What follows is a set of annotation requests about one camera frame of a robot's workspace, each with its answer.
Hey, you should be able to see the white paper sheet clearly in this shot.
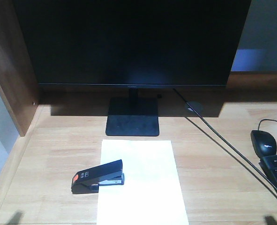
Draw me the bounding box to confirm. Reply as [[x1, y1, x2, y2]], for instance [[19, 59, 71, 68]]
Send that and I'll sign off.
[[97, 140, 189, 225]]

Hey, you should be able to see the black stapler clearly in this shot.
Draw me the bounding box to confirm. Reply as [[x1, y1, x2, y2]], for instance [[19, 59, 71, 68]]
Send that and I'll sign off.
[[71, 159, 125, 194]]

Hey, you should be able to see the black monitor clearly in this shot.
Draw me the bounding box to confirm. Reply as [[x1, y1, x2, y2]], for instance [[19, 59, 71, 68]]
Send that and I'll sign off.
[[13, 0, 251, 136]]

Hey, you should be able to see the black computer mouse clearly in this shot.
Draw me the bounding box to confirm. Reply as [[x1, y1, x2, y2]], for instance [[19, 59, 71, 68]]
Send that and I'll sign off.
[[250, 130, 277, 158]]

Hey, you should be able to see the black monitor cable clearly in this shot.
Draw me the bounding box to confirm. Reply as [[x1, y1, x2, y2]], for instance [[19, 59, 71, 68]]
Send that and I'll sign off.
[[172, 88, 277, 200]]

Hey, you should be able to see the black mouse cable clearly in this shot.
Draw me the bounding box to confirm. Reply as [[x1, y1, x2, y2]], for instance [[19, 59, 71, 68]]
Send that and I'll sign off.
[[257, 119, 277, 132]]

